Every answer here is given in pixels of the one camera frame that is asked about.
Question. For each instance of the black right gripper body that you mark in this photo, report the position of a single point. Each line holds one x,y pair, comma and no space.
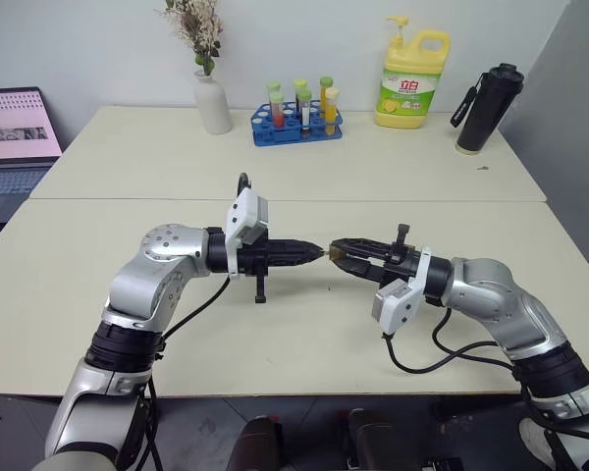
403,262

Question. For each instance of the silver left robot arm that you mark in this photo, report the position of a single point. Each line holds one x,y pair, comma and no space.
142,279

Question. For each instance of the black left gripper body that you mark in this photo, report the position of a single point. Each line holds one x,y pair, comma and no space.
255,256

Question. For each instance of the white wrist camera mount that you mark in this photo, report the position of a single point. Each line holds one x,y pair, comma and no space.
397,309
246,212

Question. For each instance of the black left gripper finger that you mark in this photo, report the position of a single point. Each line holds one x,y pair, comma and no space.
294,246
294,258

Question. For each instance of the green capped yellow tube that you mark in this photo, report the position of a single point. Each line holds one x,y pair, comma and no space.
326,83

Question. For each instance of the brass padlock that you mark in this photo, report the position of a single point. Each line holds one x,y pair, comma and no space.
336,253

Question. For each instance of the dark rounded shape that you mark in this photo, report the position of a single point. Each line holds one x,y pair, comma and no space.
255,444
370,439

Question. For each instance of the dried flower bunch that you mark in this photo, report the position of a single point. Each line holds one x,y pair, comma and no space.
196,29

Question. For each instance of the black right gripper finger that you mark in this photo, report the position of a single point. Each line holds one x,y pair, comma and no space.
360,269
368,247

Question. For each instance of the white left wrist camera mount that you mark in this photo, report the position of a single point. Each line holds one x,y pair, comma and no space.
246,212

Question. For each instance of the white ceramic vase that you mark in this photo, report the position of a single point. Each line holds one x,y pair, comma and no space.
213,108

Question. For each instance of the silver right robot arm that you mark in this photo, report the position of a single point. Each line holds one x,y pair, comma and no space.
496,294

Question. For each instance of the green capped red tube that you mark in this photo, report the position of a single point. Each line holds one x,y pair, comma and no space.
276,110

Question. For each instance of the open grey laptop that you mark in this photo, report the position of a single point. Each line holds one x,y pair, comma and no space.
15,127

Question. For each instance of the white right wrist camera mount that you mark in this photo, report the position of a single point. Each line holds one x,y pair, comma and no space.
397,309

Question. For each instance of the blue test tube rack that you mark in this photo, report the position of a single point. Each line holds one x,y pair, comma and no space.
287,133

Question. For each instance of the yellow detergent pump bottle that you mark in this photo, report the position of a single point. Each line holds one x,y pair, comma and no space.
407,93

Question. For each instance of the green capped dark tube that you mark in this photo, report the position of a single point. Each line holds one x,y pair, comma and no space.
300,90

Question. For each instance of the green capped white tube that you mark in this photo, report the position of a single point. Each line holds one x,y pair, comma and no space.
305,110

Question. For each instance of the yellow capped orange tube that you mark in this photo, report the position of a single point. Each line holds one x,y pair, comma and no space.
332,110

